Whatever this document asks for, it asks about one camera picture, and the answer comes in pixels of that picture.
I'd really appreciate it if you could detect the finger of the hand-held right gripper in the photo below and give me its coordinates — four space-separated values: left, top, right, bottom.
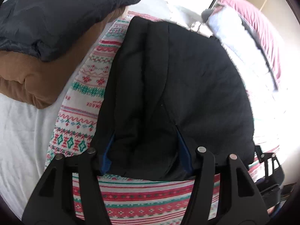
255 145 277 170

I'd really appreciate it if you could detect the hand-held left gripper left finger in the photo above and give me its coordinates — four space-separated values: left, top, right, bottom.
21 135 116 225

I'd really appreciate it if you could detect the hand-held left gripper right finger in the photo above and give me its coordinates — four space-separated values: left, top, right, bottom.
176 130 270 225

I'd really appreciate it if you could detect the black quilted coat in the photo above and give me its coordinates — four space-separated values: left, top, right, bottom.
90 16 256 181

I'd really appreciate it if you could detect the patterned knit-print blanket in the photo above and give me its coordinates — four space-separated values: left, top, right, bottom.
44 11 282 225

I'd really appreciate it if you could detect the white bed cover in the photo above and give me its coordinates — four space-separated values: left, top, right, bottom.
0 91 71 216

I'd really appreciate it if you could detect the folded brown garment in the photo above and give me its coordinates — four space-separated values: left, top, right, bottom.
0 7 129 110

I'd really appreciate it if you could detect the pink velvet pillow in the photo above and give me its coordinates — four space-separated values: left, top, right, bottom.
218 0 283 89

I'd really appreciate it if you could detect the folded dark puffer jacket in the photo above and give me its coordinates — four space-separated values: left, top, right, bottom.
0 21 78 63

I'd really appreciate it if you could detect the folded black garment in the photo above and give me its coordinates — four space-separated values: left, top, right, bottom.
0 0 143 50

